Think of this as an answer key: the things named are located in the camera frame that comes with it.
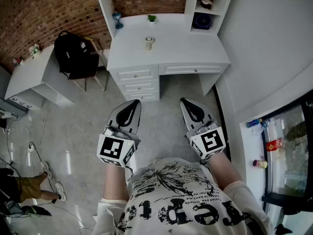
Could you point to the white power strip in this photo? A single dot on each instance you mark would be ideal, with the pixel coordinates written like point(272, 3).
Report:
point(30, 148)

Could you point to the black window frame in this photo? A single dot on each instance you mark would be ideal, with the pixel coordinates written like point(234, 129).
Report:
point(265, 155)

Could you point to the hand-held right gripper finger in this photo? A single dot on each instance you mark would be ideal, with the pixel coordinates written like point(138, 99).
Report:
point(204, 114)
point(187, 121)

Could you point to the small white desk drawer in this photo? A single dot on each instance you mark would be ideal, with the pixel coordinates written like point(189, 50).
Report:
point(139, 87)
point(143, 96)
point(135, 75)

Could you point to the blue hourglass ornament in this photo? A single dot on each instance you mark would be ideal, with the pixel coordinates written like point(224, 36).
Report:
point(118, 21)

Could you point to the wide white desk drawer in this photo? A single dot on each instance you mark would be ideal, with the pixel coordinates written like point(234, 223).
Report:
point(190, 69)

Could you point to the person's right forearm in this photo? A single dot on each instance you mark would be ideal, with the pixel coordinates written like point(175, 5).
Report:
point(223, 170)

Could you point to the wooden chair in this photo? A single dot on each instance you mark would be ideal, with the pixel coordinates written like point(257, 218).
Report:
point(100, 57)

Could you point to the white side table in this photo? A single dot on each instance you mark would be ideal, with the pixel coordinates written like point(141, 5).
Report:
point(29, 75)

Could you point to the clear plastic bottle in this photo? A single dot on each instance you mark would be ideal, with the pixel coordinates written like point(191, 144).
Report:
point(265, 124)

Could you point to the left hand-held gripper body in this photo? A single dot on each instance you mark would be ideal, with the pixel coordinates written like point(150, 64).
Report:
point(115, 149)

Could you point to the person's white printed t-shirt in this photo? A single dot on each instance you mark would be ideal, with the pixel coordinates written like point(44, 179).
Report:
point(176, 199)

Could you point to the person's left forearm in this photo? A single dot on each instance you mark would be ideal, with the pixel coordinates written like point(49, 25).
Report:
point(115, 182)

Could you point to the pink and yellow toy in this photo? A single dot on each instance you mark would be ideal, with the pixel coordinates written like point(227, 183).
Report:
point(259, 163)

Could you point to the pink flower bouquet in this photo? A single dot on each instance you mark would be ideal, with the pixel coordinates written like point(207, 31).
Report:
point(17, 61)

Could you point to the small green potted plant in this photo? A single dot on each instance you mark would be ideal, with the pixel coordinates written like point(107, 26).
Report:
point(152, 18)

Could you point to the blue bottle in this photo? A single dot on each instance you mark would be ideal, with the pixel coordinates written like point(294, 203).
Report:
point(253, 123)

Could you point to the round purple device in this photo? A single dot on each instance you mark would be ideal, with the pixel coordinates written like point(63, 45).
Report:
point(202, 21)

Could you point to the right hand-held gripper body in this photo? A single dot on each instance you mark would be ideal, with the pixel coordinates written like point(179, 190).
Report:
point(210, 142)

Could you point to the grey equipment rack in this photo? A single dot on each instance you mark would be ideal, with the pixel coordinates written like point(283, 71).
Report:
point(12, 106)

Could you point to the black backpack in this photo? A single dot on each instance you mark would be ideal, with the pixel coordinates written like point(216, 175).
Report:
point(73, 55)

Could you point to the white desk with hutch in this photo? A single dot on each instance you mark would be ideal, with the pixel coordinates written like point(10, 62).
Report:
point(176, 45)

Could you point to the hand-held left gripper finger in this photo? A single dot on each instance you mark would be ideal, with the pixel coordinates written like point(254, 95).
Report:
point(135, 121)
point(115, 117)

